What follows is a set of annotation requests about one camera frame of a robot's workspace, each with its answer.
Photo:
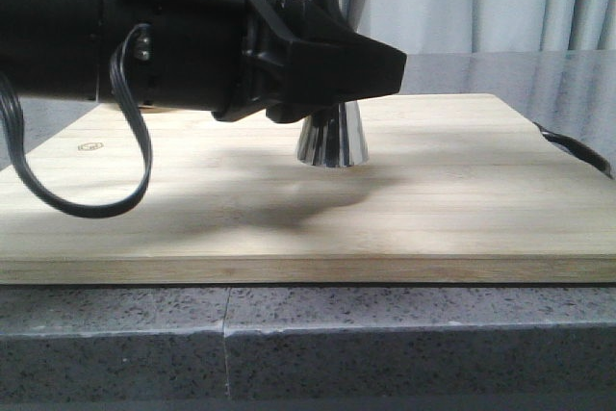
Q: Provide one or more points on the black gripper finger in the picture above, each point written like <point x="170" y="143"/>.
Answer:
<point x="326" y="64"/>

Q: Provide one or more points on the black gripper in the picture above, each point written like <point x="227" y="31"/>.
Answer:
<point x="228" y="57"/>

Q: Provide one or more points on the steel double jigger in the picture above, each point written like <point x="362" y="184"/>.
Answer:
<point x="333" y="138"/>

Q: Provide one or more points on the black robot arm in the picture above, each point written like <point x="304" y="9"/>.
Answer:
<point x="50" y="48"/>

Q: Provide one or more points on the yellow lemon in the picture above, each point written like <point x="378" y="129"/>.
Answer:
<point x="148" y="109"/>

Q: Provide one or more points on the light wooden cutting board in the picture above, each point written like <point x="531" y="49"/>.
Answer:
<point x="458" y="188"/>

